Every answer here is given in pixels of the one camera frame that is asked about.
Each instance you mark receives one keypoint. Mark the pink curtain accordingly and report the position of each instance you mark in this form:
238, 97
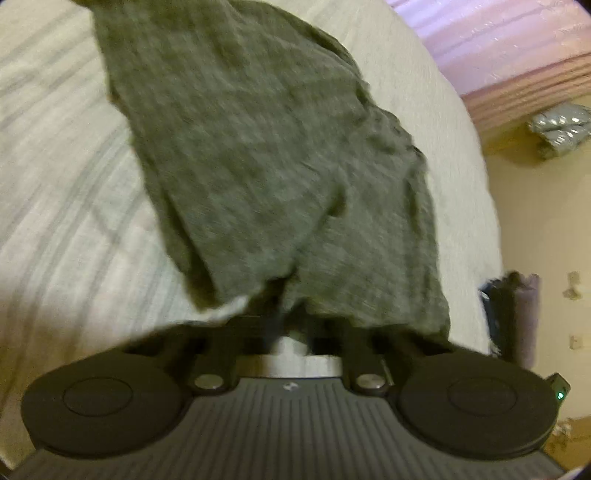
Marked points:
503, 50

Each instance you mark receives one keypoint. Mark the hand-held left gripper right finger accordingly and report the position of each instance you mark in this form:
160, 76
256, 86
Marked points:
364, 360

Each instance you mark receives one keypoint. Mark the grey knit garment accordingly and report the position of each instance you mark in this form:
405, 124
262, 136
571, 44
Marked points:
263, 152

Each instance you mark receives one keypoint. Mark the silver foil bag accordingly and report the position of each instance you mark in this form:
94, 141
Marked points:
561, 129

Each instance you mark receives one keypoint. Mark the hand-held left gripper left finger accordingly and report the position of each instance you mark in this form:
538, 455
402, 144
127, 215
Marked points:
210, 362

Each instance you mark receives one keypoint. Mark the dark cloth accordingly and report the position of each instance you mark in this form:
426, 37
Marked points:
508, 314

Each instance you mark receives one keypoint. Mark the bed with striped white bedding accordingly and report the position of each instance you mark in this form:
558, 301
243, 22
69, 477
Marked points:
69, 207

